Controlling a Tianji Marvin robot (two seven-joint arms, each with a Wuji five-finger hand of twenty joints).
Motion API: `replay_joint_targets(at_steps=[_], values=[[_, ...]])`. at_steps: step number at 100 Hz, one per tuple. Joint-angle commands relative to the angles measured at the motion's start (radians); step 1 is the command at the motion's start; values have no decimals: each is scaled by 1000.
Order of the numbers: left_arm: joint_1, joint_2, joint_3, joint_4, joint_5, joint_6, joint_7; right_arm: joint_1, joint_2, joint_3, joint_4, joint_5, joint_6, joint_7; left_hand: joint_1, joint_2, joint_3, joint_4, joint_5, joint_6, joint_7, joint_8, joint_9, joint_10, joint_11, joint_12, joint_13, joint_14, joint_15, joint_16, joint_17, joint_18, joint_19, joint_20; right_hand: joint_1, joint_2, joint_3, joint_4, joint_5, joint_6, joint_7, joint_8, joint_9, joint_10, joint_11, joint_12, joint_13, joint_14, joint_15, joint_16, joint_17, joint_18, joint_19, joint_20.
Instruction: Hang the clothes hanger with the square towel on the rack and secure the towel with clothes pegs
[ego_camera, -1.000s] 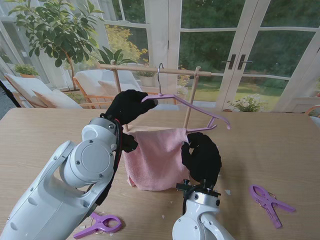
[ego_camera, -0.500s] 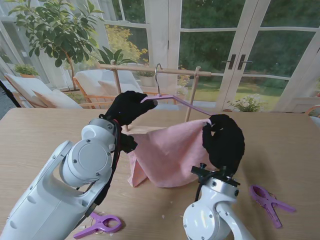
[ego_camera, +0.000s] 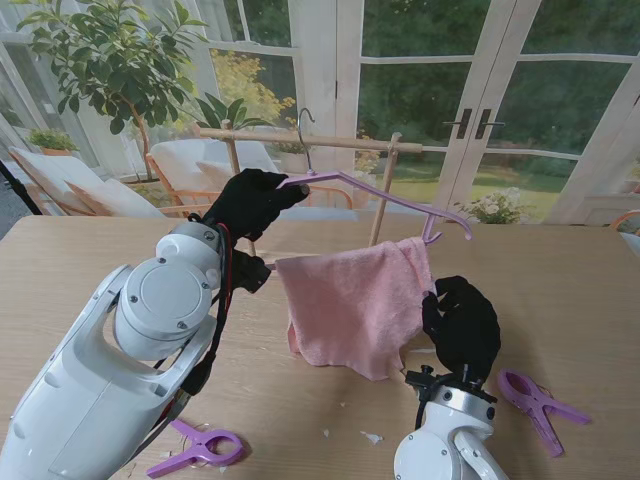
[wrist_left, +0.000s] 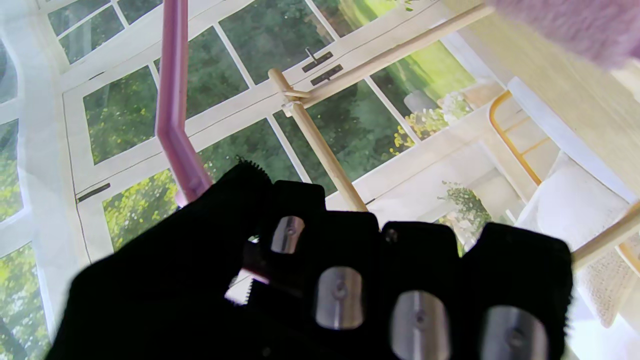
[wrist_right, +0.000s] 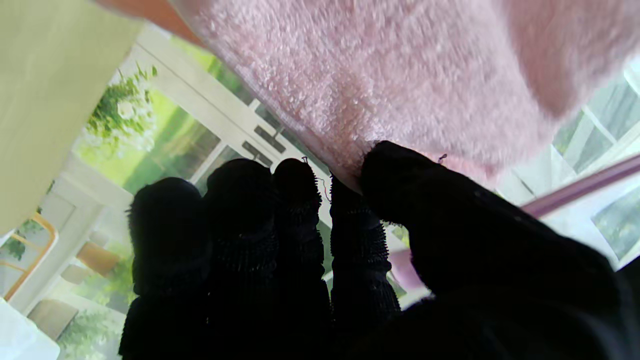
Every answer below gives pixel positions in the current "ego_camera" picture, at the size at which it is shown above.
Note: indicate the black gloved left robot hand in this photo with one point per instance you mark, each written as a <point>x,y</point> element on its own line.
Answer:
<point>250,202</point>

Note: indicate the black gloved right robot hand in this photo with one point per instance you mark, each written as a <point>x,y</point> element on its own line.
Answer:
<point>465,325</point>

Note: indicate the pink square towel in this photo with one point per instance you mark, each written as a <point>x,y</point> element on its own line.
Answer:
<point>360,310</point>

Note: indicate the purple plastic clothes peg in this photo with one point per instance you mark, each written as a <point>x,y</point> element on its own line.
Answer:
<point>200,447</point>
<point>537,405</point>

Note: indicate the purple clothes hanger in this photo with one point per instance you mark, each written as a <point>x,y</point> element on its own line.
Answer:
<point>390,195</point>

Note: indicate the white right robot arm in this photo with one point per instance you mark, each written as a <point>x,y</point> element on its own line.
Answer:
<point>450,440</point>

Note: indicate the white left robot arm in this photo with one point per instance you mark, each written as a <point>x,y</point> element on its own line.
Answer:
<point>110,360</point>

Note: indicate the white cushioned lounge chair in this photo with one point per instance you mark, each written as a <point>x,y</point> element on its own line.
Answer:
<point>180,160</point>
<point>55,175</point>

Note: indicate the white flowering pot plant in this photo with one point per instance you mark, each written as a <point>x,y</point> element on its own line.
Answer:
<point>492,207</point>

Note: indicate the wooden hanging rack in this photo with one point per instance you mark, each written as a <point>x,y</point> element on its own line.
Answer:
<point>360,142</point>

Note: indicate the leafy potted tree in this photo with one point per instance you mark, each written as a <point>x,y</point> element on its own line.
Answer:
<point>115,65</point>

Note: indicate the small green pot plant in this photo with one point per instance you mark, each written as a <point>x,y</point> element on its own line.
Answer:
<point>50,140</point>

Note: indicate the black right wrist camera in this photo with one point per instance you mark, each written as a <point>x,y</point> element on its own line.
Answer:
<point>422,377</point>

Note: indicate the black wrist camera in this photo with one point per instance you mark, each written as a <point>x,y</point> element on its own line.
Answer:
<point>422,377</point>
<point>250,272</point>

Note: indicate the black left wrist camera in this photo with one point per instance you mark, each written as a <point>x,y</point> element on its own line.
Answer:
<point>250,272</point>

